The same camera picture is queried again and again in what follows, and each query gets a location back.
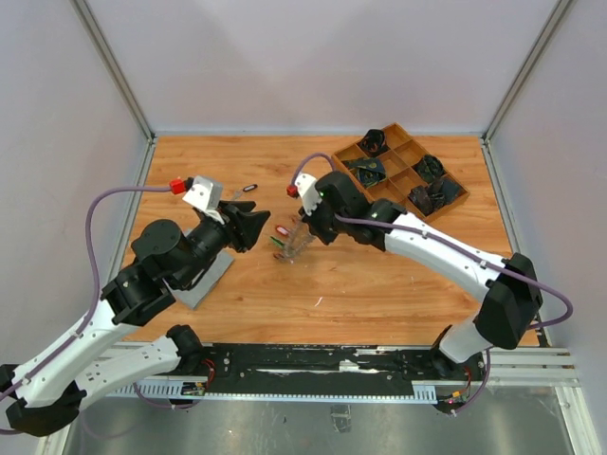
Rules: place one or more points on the silver key with black tag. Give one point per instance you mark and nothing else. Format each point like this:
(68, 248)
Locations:
(243, 190)

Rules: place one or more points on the dark green folded cloth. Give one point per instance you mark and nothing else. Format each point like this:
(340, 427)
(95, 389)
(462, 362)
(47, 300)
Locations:
(429, 168)

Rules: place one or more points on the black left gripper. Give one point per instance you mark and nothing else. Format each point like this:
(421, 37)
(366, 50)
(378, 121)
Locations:
(243, 227)

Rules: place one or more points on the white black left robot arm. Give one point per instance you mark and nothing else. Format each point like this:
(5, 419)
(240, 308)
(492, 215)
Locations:
(51, 390)

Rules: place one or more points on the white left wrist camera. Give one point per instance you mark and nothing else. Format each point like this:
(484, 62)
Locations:
(204, 196)

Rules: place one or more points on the blue patterned folded cloth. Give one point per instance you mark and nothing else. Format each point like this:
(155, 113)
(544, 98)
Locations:
(369, 171)

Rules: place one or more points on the dark folded cloth pair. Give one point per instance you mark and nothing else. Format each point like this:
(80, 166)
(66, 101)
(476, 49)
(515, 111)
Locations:
(440, 193)

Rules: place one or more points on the wooden compartment tray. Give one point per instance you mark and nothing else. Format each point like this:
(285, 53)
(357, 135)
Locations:
(404, 151)

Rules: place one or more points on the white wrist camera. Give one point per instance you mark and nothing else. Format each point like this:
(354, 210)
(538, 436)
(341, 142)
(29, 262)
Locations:
(303, 187)
(204, 196)

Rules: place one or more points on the dark patterned folded cloth top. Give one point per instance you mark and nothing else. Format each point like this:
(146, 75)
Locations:
(374, 143)

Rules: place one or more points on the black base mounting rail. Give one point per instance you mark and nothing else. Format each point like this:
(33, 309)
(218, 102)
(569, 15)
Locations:
(321, 370)

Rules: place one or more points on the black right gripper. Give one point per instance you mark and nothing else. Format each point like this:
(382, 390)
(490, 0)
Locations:
(310, 221)

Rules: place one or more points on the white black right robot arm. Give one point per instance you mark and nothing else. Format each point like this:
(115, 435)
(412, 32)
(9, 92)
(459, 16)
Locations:
(505, 288)

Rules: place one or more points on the grey felt cloth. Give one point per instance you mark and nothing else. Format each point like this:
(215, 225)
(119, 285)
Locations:
(205, 282)

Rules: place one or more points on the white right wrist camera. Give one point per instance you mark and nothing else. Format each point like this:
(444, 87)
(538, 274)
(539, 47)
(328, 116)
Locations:
(303, 187)

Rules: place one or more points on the large metal keyring disc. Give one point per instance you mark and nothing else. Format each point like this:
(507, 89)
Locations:
(291, 242)

